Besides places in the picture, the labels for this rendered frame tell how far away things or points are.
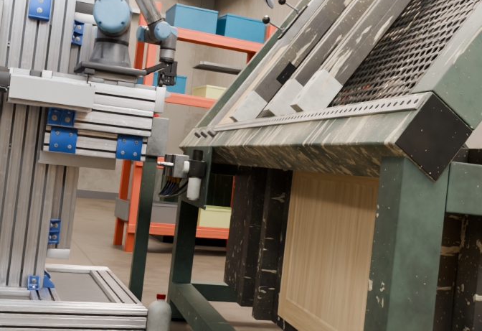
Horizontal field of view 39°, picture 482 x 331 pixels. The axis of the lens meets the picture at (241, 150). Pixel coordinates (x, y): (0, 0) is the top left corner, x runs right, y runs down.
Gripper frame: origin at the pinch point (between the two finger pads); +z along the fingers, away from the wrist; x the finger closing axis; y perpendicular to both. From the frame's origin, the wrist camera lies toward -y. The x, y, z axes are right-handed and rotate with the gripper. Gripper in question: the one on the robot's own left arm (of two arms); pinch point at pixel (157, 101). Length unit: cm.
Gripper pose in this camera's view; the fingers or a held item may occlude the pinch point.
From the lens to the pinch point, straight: 323.9
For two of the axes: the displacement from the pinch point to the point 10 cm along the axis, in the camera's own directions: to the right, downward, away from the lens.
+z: -1.1, 9.9, -0.3
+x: -2.5, 0.0, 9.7
